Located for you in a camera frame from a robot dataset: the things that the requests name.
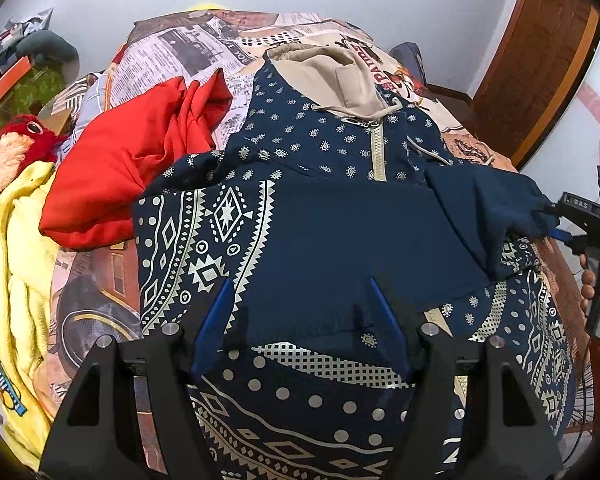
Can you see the yellow garment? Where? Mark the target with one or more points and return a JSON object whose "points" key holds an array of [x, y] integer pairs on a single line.
{"points": [[20, 280]]}

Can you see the yellow fluffy pillow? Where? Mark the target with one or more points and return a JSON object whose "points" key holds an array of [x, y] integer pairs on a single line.
{"points": [[207, 8]]}

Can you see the red plush toy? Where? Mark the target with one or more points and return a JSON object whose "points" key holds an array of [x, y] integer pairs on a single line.
{"points": [[10, 155]]}

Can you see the wooden door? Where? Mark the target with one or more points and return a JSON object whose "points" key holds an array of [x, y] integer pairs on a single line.
{"points": [[535, 60]]}

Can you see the person's right hand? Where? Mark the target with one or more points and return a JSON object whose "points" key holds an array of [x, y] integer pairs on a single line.
{"points": [[587, 285]]}

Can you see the grey striped pillow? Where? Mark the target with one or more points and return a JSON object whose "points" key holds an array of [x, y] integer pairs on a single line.
{"points": [[87, 95]]}

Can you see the orange box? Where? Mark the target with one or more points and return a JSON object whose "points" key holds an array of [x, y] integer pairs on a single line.
{"points": [[10, 80]]}

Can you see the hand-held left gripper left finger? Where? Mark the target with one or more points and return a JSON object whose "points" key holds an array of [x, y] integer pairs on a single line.
{"points": [[215, 320]]}

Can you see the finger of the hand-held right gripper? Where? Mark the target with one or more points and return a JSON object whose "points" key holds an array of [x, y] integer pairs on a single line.
{"points": [[566, 237], [575, 206]]}

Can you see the blue grey bag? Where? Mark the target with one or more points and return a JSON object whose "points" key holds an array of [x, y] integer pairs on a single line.
{"points": [[409, 62]]}

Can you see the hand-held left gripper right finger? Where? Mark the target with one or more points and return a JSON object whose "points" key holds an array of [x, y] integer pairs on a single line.
{"points": [[387, 315]]}

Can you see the navy patterned hoodie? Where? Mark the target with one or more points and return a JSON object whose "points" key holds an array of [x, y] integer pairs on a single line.
{"points": [[330, 230]]}

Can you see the dark green cushion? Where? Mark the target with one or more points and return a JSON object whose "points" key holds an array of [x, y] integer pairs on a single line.
{"points": [[47, 45]]}

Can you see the newspaper print blanket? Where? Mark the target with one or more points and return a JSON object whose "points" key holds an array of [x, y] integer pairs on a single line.
{"points": [[180, 55]]}

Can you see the red garment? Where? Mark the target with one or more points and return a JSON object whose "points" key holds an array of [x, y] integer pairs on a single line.
{"points": [[130, 160]]}

